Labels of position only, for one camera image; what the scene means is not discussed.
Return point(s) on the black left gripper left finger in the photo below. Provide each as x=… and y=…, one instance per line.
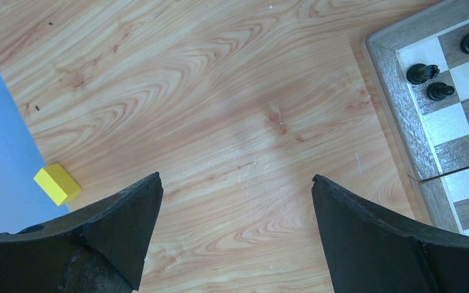
x=98, y=248

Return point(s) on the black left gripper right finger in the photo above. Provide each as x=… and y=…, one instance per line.
x=369, y=248

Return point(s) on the wooden chess board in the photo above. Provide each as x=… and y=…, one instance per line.
x=420, y=66

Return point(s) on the yellow cube at left edge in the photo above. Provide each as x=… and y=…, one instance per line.
x=57, y=183

